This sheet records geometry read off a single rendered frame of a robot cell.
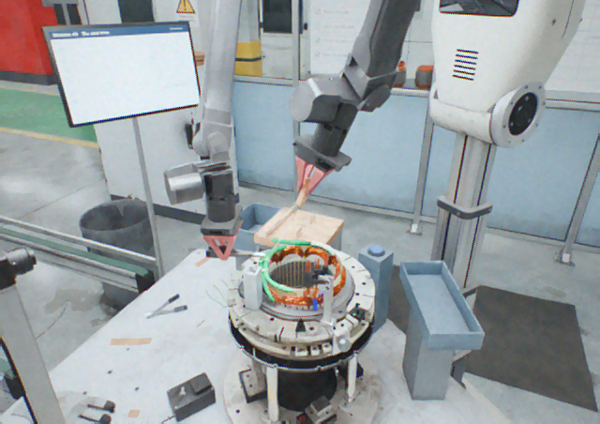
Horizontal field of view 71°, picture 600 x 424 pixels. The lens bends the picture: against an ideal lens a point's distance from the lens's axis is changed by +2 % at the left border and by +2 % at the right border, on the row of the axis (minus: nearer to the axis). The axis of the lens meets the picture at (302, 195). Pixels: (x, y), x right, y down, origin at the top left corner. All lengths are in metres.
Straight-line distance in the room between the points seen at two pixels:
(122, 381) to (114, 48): 1.12
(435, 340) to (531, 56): 0.59
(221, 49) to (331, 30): 2.25
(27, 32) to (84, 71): 2.78
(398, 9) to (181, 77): 1.32
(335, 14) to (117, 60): 1.71
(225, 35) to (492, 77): 0.55
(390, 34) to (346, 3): 2.40
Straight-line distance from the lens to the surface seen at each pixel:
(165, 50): 1.81
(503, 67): 0.97
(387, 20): 0.62
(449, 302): 1.06
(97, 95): 1.73
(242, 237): 1.22
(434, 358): 1.08
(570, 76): 2.96
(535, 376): 2.46
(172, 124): 3.20
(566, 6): 1.01
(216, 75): 0.84
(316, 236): 1.17
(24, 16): 4.46
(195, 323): 1.36
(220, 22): 0.87
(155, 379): 1.24
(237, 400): 1.12
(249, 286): 0.85
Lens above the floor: 1.68
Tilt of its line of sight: 26 degrees down
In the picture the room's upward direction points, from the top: straight up
